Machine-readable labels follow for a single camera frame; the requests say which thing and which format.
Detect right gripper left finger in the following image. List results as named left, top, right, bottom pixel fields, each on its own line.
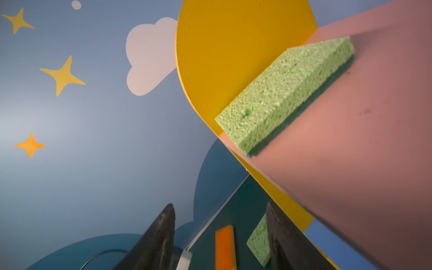
left=114, top=204, right=176, bottom=270

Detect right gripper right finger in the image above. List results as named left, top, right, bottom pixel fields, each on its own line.
left=265, top=201, right=335, bottom=270

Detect green sponge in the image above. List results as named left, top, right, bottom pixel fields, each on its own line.
left=246, top=215, right=271, bottom=267
left=215, top=36, right=355, bottom=157

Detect yellow shelf pink blue boards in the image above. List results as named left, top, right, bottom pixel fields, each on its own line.
left=175, top=1, right=432, bottom=270

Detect orange sponge far left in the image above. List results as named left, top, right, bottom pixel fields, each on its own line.
left=215, top=225, right=237, bottom=270

